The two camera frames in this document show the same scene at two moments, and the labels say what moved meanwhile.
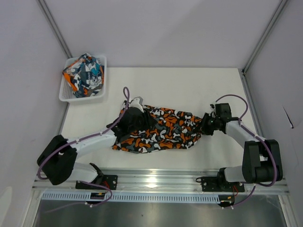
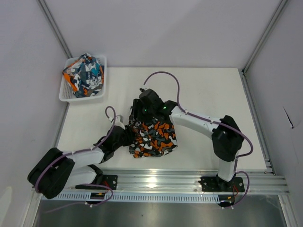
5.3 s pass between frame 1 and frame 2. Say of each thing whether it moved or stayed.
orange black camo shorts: moved
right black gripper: moved
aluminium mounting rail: stayed
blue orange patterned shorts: stayed
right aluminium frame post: stayed
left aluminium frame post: stayed
